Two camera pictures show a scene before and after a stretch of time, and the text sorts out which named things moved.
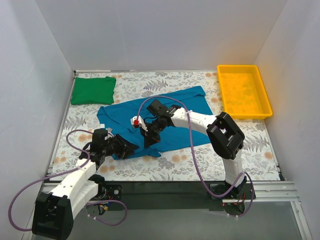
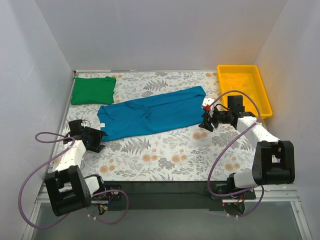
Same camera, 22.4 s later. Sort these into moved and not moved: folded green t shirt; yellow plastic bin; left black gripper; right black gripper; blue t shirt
Moved: left black gripper; blue t shirt; right black gripper
Not moved: yellow plastic bin; folded green t shirt
